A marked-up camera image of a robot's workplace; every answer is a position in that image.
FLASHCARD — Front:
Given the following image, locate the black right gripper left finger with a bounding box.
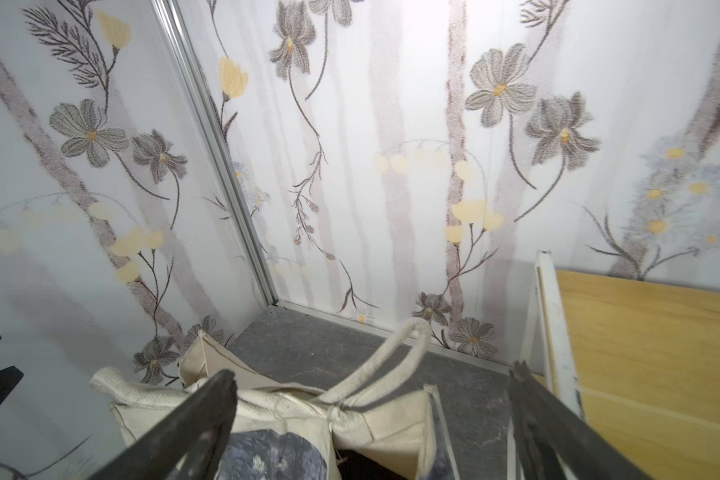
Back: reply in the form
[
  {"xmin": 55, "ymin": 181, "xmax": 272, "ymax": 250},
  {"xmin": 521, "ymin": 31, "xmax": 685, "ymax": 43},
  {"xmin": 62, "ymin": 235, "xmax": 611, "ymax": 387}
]
[{"xmin": 90, "ymin": 368, "xmax": 238, "ymax": 479}]

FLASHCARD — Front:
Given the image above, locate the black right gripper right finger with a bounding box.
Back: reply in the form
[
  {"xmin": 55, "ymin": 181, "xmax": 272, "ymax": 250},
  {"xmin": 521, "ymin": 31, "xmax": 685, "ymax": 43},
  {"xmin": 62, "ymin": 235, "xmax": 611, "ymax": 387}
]
[{"xmin": 508, "ymin": 362, "xmax": 649, "ymax": 479}]

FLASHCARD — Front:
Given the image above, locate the cream canvas tote bag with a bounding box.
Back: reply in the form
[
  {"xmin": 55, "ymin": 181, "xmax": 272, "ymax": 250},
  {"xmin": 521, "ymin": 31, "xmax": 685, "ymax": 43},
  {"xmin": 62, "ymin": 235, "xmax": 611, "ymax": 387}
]
[{"xmin": 90, "ymin": 318, "xmax": 458, "ymax": 479}]

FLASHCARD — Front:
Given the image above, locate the white wooden two-tier shelf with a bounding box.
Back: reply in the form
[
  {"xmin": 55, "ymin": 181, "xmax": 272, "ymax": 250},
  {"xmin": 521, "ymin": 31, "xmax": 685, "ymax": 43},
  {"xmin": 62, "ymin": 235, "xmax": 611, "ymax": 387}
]
[{"xmin": 519, "ymin": 252, "xmax": 720, "ymax": 479}]

